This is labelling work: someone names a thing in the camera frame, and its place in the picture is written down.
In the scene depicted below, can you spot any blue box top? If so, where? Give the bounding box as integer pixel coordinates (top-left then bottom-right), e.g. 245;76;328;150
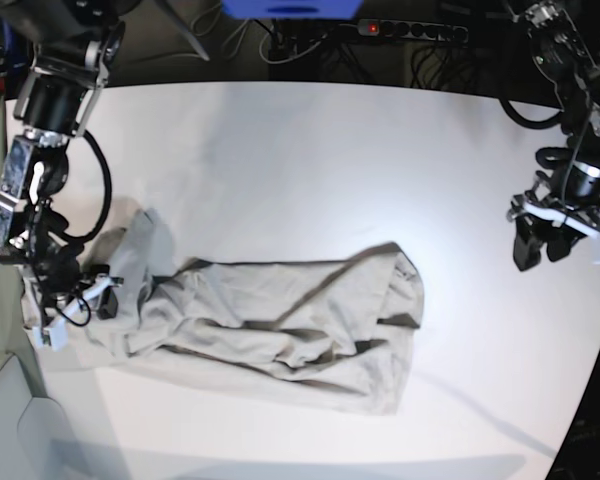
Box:
222;0;363;20

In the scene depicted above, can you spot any beige t-shirt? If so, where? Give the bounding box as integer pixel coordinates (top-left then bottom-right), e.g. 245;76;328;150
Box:
38;212;425;415

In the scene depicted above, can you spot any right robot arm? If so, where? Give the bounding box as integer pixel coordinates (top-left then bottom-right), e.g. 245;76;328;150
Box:
0;1;131;351

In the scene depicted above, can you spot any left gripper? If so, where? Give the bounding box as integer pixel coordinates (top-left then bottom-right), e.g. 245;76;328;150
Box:
507;188;600;272

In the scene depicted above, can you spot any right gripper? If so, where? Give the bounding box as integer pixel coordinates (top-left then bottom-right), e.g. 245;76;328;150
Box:
27;265;124;350

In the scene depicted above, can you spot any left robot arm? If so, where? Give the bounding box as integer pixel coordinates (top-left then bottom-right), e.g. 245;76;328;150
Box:
498;1;600;272

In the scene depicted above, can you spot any black power strip red switch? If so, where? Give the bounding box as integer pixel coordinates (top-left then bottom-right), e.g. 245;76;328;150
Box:
356;19;469;44

